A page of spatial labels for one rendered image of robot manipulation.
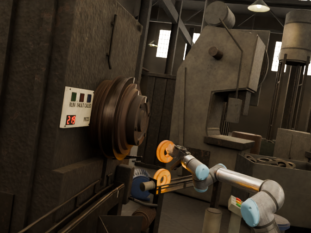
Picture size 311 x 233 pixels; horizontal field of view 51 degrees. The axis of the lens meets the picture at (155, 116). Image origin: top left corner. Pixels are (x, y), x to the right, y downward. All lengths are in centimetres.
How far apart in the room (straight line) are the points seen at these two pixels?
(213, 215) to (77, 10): 164
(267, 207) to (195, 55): 321
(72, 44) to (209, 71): 316
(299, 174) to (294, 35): 705
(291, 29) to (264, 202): 919
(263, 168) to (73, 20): 280
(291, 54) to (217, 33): 604
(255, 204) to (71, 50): 109
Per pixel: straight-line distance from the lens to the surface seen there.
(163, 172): 227
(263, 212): 165
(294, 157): 576
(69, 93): 146
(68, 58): 147
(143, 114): 179
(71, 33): 148
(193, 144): 449
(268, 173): 379
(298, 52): 1042
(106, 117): 164
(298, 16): 1066
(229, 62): 442
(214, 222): 246
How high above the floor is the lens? 123
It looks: 3 degrees down
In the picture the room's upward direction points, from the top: 9 degrees clockwise
